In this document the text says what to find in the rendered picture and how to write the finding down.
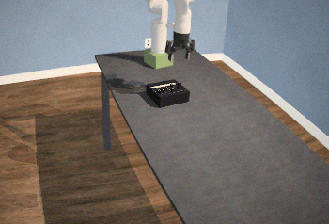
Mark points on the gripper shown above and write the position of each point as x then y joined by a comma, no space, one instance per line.
179,42

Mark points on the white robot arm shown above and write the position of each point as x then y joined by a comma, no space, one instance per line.
159,26

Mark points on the black lighting desk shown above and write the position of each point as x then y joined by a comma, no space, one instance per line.
168,92

